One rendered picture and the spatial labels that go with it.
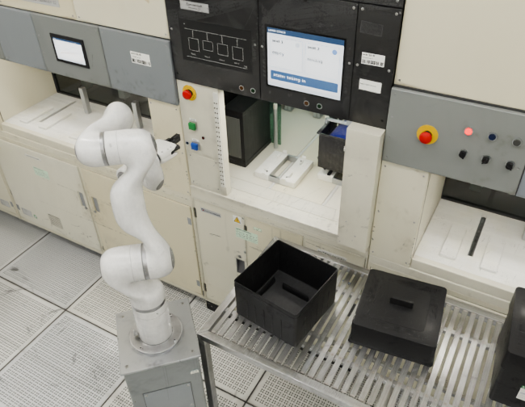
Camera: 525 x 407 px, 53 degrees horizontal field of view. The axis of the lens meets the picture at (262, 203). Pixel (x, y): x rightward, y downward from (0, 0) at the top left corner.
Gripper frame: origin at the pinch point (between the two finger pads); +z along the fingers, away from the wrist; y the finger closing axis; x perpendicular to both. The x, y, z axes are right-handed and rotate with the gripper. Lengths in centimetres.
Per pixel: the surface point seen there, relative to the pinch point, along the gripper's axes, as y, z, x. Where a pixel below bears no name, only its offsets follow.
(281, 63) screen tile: 43, 12, 36
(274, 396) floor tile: 54, -19, -120
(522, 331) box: 140, -18, -19
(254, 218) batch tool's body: 28, 12, -40
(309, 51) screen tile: 53, 12, 42
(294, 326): 74, -39, -33
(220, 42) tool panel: 17.4, 11.7, 39.3
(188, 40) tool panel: 3.1, 11.7, 37.5
